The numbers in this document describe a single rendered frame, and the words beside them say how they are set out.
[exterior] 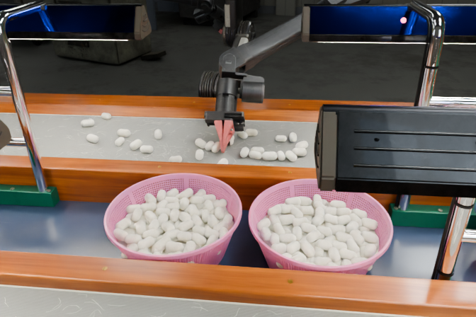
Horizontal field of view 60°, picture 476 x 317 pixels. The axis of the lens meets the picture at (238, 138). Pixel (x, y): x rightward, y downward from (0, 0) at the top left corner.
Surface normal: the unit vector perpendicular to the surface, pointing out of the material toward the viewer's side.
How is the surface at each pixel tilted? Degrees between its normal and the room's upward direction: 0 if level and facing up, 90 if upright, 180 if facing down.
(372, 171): 58
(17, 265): 0
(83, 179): 90
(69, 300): 0
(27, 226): 0
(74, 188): 90
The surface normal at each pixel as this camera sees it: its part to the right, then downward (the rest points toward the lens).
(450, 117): -0.10, -0.09
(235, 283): -0.02, -0.89
